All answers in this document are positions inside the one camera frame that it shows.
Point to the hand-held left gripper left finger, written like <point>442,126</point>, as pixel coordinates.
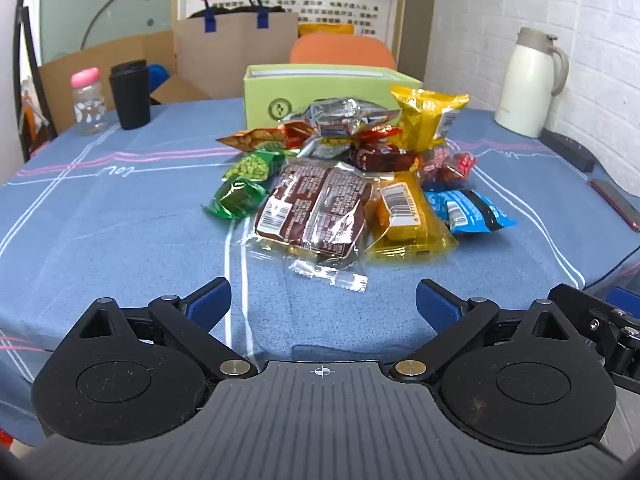
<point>210,301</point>

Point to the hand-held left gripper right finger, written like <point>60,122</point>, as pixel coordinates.
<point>437,305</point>

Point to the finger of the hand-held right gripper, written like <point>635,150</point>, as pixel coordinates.
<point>585,305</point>
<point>629,295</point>

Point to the yellow packet white barcode label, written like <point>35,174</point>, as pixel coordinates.
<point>405,235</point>

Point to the blue snack packet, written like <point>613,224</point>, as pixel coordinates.
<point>480,212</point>

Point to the small shiny green packet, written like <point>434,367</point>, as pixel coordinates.
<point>235,199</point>

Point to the clear packet red candies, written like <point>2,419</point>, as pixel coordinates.
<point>452,167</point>

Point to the clear packet brown cake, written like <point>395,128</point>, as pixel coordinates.
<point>310,205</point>

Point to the green pea snack packet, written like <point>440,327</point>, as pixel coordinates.
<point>255,165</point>

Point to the dark red snack packet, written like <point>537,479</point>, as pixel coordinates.
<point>385,157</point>

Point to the orange fried snack packet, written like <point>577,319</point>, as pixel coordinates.
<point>250,139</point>

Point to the small red snack packet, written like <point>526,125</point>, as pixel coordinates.
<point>297,134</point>

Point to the large yellow snack packet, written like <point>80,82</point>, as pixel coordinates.
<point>425,115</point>

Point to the light green cardboard box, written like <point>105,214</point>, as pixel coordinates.
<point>265,100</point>

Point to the silver snack packet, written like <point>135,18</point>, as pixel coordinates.
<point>335,112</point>

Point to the red phone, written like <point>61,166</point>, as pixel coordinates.
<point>617,205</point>

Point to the blue striped tablecloth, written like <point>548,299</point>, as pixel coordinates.
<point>125,220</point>

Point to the black travel cup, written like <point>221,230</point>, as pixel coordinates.
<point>130,97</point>

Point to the white thermos jug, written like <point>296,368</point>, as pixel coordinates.
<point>525,85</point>

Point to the blue plastic object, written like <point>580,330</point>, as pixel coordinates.
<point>159,77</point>

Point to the pink capped clear bottle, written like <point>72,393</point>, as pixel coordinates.
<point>89,105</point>

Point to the open cardboard box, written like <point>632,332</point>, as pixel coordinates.
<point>145,45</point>

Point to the orange chair back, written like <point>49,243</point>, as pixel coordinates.
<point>340,52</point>

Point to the yellow plastic bag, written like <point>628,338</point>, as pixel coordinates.
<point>325,30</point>

